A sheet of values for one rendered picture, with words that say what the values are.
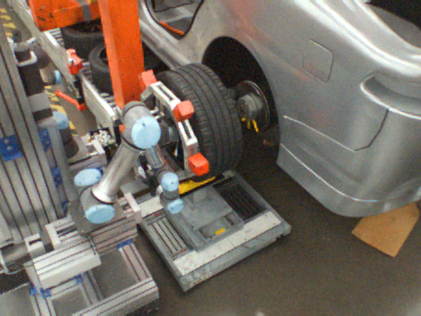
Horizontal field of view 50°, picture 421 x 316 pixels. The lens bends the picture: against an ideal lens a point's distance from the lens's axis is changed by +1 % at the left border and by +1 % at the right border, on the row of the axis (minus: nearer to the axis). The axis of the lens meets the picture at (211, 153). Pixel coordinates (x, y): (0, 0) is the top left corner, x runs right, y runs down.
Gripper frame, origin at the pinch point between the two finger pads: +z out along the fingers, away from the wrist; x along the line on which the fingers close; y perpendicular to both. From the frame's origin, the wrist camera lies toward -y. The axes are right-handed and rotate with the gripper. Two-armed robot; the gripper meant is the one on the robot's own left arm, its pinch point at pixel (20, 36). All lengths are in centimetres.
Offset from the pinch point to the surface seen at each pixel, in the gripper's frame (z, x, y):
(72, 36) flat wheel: 149, 32, 71
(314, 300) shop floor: -135, 153, 104
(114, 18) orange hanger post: -26, 49, -23
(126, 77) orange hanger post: -26, 55, 13
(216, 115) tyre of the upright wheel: -80, 94, 5
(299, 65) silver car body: -98, 122, -33
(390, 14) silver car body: 4, 247, -15
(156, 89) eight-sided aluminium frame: -56, 67, 3
